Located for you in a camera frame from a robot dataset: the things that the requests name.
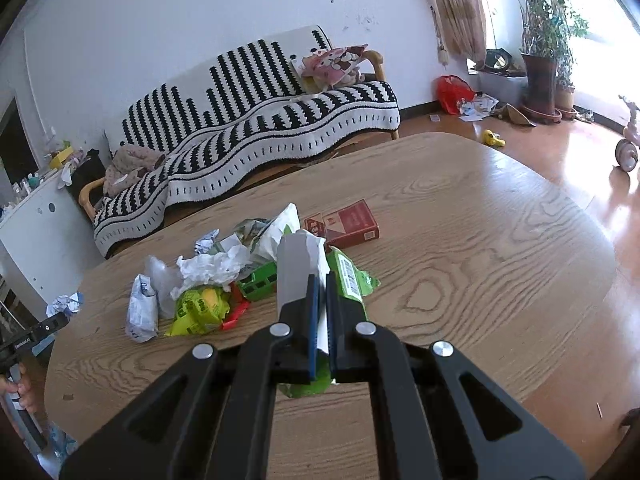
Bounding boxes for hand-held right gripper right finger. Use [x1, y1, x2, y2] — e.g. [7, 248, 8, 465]
[325, 270, 586, 480]

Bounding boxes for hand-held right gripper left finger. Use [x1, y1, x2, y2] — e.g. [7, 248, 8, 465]
[59, 274, 321, 480]

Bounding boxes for green snack wrapper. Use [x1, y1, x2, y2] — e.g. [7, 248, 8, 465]
[276, 230, 382, 399]

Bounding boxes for green plastic toy car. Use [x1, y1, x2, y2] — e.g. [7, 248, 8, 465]
[237, 260, 279, 302]

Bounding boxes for person's left hand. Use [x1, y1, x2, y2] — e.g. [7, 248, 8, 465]
[0, 365, 39, 416]

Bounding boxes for crumpled blue white packet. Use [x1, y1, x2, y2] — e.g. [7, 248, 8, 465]
[46, 292, 85, 319]

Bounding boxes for red plastic piece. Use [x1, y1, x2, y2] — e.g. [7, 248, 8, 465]
[220, 284, 250, 331]

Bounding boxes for white cabinet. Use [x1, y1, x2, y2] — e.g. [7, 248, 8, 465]
[0, 169, 107, 313]

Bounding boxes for white blue tissue packet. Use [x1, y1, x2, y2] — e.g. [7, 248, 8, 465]
[125, 273, 160, 344]

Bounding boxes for white green crumpled wrapper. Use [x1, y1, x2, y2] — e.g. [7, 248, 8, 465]
[234, 203, 301, 267]

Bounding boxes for red cigarette box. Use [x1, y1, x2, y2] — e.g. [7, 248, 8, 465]
[304, 199, 380, 250]

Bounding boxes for yellow green snack packet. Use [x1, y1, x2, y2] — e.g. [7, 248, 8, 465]
[164, 285, 234, 339]

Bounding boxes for crumpled white tissue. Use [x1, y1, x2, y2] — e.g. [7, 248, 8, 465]
[171, 244, 251, 299]

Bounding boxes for clear plastic bag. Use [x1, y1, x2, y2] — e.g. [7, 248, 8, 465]
[144, 254, 182, 319]

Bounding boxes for small crumpled foil wrapper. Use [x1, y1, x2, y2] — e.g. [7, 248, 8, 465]
[193, 228, 221, 256]

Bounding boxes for black cloth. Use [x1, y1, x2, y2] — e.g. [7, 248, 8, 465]
[69, 148, 107, 212]

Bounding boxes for pink clothes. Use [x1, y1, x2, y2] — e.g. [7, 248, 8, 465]
[103, 143, 167, 199]

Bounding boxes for scattered white papers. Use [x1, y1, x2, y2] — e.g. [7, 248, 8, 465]
[459, 94, 501, 124]

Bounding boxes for red plastic bag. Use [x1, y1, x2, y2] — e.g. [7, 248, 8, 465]
[435, 74, 476, 116]

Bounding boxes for pink printed pillow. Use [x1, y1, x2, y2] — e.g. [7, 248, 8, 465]
[299, 44, 369, 92]

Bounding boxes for hanging tassel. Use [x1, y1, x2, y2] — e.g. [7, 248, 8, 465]
[429, 5, 449, 66]

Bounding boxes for tall potted plant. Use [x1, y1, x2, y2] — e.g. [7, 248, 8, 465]
[500, 0, 590, 123]

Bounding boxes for pink tricycle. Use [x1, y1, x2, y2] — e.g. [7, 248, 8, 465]
[614, 94, 640, 174]

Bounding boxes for beige checked curtain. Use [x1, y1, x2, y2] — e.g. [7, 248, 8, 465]
[424, 0, 489, 59]

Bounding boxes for wooden frame sofa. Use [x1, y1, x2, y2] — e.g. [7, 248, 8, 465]
[79, 25, 401, 261]

